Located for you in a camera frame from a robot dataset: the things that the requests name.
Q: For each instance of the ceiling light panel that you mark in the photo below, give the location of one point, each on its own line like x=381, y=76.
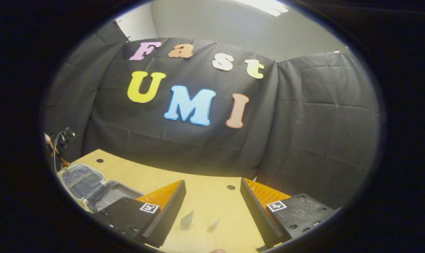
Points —
x=265, y=6

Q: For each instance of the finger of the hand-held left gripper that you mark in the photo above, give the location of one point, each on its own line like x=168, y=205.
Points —
x=62, y=157

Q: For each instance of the black backdrop cloth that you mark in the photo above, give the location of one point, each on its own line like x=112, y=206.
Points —
x=303, y=140

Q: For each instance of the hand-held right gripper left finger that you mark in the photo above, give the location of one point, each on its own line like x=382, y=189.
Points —
x=168, y=214

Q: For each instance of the white suitcase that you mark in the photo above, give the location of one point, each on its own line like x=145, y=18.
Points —
x=82, y=181

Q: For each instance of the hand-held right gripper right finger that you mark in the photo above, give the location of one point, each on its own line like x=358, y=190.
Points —
x=256, y=214

